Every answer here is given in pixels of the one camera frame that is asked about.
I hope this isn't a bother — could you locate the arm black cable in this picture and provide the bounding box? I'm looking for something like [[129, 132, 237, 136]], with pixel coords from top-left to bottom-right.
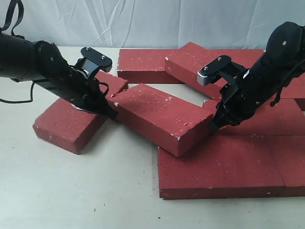
[[270, 62, 305, 107], [0, 0, 39, 104]]

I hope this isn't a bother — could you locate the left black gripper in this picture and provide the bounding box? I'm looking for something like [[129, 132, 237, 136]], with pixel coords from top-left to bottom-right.
[[35, 66, 119, 120]]

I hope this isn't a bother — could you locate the right second row red brick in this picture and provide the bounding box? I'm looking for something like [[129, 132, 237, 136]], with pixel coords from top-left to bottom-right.
[[280, 74, 305, 99]]

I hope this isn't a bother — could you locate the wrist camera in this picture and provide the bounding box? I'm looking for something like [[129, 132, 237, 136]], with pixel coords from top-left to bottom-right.
[[197, 55, 247, 86], [75, 47, 112, 73]]

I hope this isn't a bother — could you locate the third row red brick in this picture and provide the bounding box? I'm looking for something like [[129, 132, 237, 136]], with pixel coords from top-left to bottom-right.
[[213, 99, 305, 136]]

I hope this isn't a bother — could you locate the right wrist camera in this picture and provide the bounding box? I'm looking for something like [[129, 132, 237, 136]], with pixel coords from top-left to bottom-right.
[[197, 55, 247, 86]]

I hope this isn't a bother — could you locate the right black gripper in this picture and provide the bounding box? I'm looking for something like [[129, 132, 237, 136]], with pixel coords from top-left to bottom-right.
[[208, 71, 279, 131]]

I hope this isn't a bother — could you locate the pale blue backdrop cloth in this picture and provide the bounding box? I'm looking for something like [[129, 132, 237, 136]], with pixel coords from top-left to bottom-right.
[[14, 0, 305, 49]]

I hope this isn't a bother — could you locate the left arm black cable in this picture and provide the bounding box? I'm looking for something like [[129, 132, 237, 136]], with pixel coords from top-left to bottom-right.
[[0, 0, 39, 104]]

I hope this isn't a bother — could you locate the front large red brick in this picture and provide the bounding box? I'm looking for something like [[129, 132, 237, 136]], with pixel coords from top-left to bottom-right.
[[158, 135, 285, 200]]

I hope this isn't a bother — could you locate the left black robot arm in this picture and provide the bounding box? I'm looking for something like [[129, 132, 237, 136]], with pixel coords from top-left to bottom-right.
[[0, 34, 118, 119]]

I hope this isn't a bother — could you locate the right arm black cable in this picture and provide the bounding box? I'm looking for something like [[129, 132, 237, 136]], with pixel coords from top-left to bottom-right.
[[270, 62, 305, 107]]

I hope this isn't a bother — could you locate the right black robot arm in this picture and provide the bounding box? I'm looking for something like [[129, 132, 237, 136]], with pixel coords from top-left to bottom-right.
[[198, 21, 305, 132]]

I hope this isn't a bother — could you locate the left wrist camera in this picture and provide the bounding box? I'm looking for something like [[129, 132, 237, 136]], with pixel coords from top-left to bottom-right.
[[75, 47, 112, 73]]

